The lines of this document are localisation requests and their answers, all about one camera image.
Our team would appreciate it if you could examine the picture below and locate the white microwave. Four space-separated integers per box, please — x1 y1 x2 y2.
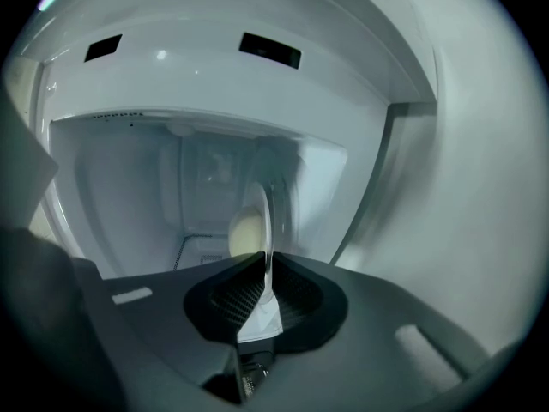
3 0 443 282

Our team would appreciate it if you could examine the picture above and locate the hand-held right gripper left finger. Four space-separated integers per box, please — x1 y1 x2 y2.
183 251 269 405

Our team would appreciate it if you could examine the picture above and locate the white round plate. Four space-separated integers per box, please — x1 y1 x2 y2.
250 181 278 306

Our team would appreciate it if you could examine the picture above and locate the pale yellow egg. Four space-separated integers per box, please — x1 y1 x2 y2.
228 203 263 259

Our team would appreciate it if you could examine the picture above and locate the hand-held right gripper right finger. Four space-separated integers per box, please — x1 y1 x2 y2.
271 251 350 354

